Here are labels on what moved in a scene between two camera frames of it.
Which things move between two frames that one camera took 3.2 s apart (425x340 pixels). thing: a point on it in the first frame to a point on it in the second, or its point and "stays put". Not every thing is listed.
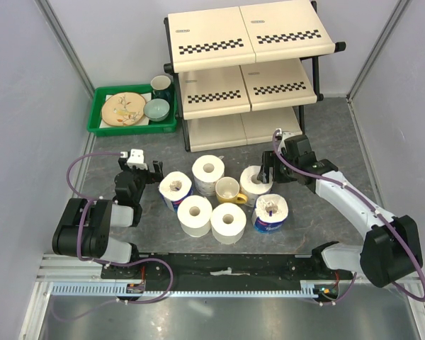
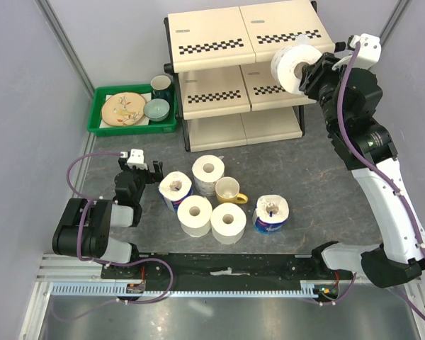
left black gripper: [151, 176] stays put
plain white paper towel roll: [194, 213] stays put
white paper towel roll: [206, 169] stays put
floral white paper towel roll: [251, 187] to [283, 63]
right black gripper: [270, 159] to [318, 72]
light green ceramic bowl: [156, 110] stays put
